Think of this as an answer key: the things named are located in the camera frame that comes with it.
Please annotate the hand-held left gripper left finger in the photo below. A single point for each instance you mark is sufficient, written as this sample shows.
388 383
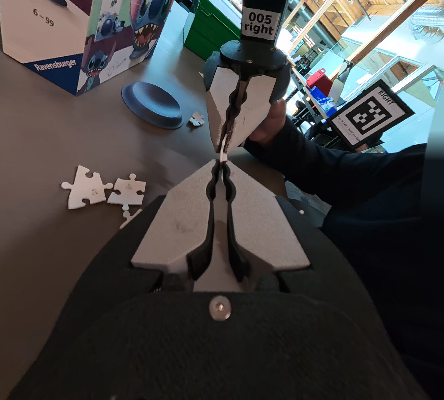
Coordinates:
173 230

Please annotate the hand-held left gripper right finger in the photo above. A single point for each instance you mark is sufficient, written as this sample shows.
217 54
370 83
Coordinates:
267 230

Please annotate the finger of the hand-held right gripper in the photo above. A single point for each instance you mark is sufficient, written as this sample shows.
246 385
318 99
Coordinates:
218 95
258 98

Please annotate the white puzzle piece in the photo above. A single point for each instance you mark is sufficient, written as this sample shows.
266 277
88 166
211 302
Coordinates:
128 192
85 188
196 119
222 150
130 218

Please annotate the person's right forearm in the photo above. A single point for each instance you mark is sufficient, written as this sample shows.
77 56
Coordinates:
329 171

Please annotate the person's right hand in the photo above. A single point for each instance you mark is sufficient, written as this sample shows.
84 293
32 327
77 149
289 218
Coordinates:
272 122

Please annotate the red container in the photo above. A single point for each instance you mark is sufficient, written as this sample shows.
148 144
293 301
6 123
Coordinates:
319 81

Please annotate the blue crate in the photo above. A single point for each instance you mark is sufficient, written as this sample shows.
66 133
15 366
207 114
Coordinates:
322 98

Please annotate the blue bowl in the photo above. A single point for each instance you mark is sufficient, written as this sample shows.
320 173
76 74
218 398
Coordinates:
152 105

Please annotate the black white printed tag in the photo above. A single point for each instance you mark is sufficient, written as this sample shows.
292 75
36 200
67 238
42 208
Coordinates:
371 115

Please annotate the person's dark-clothed torso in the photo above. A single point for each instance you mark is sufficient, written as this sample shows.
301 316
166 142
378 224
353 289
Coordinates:
381 268

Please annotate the blue box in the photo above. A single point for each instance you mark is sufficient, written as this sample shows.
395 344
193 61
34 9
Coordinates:
69 8

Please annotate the wooden post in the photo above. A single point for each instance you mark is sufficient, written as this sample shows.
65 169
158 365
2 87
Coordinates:
392 25

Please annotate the silver ventilation duct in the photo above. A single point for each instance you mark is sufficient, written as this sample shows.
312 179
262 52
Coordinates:
426 20

